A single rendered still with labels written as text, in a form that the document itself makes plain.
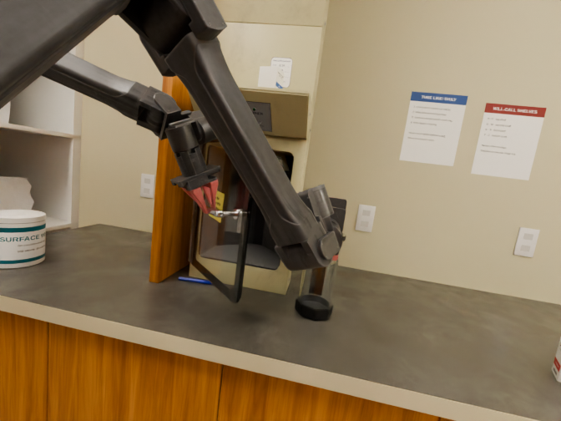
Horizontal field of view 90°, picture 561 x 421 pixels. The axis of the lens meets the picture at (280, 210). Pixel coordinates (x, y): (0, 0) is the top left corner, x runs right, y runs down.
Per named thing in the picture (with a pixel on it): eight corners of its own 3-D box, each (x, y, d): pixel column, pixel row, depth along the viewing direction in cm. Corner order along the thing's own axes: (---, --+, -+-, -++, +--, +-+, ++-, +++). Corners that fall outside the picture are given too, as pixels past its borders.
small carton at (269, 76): (265, 96, 77) (267, 73, 76) (281, 96, 75) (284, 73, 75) (256, 90, 72) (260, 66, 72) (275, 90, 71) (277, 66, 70)
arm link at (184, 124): (157, 126, 59) (171, 123, 55) (183, 119, 63) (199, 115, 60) (169, 158, 61) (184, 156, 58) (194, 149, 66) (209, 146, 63)
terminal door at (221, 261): (192, 262, 89) (204, 134, 83) (239, 306, 65) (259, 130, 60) (189, 262, 88) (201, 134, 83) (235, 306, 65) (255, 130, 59)
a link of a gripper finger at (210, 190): (190, 215, 68) (175, 180, 64) (215, 203, 71) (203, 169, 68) (201, 221, 63) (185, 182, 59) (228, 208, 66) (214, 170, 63)
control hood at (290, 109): (200, 128, 84) (204, 93, 83) (307, 139, 79) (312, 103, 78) (181, 119, 73) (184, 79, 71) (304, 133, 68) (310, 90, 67)
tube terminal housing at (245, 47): (217, 255, 115) (237, 58, 104) (295, 269, 110) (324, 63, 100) (188, 276, 90) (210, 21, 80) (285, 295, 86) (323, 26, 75)
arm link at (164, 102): (144, 124, 63) (149, 93, 57) (185, 113, 71) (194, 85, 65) (179, 163, 62) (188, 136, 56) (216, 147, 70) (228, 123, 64)
